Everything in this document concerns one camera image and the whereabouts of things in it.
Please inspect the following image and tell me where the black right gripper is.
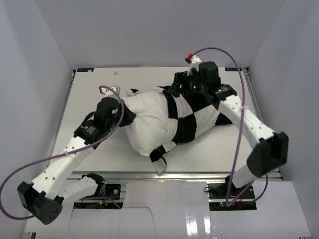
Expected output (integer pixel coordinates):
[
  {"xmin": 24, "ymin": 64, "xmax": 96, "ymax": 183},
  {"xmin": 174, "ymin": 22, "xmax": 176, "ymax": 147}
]
[{"xmin": 169, "ymin": 68, "xmax": 208, "ymax": 98}]

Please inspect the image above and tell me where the white pillow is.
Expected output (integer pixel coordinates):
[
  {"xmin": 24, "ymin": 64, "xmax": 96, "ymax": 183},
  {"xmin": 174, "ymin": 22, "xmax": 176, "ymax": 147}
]
[{"xmin": 123, "ymin": 90, "xmax": 168, "ymax": 156}]

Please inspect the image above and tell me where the black white checkered pillowcase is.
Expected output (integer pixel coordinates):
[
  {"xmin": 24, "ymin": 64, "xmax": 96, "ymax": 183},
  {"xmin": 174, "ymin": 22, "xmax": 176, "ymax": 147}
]
[{"xmin": 124, "ymin": 84, "xmax": 235, "ymax": 174}]

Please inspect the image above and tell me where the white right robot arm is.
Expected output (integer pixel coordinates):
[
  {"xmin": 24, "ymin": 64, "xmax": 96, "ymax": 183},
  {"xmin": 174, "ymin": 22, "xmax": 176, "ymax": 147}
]
[{"xmin": 168, "ymin": 61, "xmax": 289, "ymax": 199}]

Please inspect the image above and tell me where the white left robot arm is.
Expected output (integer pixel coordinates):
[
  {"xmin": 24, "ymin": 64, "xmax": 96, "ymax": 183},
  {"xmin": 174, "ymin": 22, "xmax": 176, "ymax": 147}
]
[{"xmin": 17, "ymin": 97, "xmax": 136, "ymax": 225}]

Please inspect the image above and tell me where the blue right corner label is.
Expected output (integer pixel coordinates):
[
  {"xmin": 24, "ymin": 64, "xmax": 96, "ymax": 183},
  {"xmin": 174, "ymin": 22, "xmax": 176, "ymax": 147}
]
[{"xmin": 225, "ymin": 67, "xmax": 242, "ymax": 72}]

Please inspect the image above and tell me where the blue corner label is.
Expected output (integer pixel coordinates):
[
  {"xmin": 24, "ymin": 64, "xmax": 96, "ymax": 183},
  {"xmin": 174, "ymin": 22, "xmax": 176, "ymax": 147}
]
[
  {"xmin": 225, "ymin": 67, "xmax": 242, "ymax": 72},
  {"xmin": 76, "ymin": 68, "xmax": 94, "ymax": 73}
]

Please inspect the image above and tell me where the blue left corner label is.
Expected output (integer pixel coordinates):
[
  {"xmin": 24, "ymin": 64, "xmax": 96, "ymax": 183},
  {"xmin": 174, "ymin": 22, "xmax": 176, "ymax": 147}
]
[{"xmin": 76, "ymin": 68, "xmax": 94, "ymax": 73}]

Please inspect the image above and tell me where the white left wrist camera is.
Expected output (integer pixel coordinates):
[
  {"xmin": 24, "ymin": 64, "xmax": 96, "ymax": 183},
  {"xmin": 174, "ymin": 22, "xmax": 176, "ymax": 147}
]
[{"xmin": 99, "ymin": 85, "xmax": 121, "ymax": 99}]

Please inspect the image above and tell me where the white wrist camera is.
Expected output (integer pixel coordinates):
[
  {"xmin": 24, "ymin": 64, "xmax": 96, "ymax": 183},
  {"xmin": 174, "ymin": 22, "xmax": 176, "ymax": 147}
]
[
  {"xmin": 99, "ymin": 85, "xmax": 121, "ymax": 99},
  {"xmin": 185, "ymin": 53, "xmax": 202, "ymax": 76}
]

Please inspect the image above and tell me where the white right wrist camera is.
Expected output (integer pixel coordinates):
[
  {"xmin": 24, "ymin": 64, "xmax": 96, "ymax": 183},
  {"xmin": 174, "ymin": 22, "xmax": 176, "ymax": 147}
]
[{"xmin": 185, "ymin": 53, "xmax": 202, "ymax": 76}]

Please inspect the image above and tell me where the aluminium table edge rail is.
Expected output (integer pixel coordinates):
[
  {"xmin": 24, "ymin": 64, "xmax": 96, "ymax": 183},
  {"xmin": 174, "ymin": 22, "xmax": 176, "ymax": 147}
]
[{"xmin": 69, "ymin": 170, "xmax": 284, "ymax": 182}]

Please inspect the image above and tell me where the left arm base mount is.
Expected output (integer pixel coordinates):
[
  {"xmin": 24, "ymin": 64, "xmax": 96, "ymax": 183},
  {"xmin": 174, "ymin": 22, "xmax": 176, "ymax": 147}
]
[{"xmin": 73, "ymin": 184, "xmax": 123, "ymax": 210}]

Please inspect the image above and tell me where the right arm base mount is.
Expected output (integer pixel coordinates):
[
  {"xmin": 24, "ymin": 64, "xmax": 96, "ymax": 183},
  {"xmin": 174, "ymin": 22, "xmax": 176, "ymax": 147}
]
[{"xmin": 204, "ymin": 183, "xmax": 257, "ymax": 211}]

